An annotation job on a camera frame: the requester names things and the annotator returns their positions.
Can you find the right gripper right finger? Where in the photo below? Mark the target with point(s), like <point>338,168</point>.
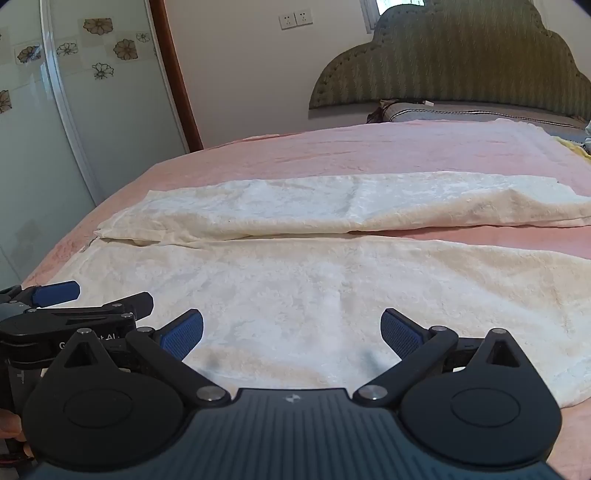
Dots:
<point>422,353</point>

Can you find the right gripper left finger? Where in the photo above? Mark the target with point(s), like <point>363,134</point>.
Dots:
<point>161,352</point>

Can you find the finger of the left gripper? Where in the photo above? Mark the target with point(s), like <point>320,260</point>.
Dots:
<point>53,294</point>
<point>131,304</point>

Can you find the person's left hand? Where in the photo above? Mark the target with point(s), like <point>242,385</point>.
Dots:
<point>11,428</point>

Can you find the cream white lace pants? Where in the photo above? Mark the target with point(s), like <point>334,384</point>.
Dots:
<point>292,276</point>

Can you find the pink bed blanket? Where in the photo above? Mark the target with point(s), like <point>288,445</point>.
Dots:
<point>499,147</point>

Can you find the grey striped pillow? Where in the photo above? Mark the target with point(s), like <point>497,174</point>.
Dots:
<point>568,128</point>

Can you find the yellow and blue cloth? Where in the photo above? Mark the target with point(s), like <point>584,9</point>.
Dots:
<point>581,149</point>

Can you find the green upholstered headboard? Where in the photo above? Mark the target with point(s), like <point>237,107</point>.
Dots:
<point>461,51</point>

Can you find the window behind headboard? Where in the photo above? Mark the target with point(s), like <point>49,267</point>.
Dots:
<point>373,10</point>

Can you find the brown wooden door frame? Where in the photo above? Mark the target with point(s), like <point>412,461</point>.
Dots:
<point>174,75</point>

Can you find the white double wall socket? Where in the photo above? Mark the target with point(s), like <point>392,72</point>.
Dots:
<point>296,19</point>

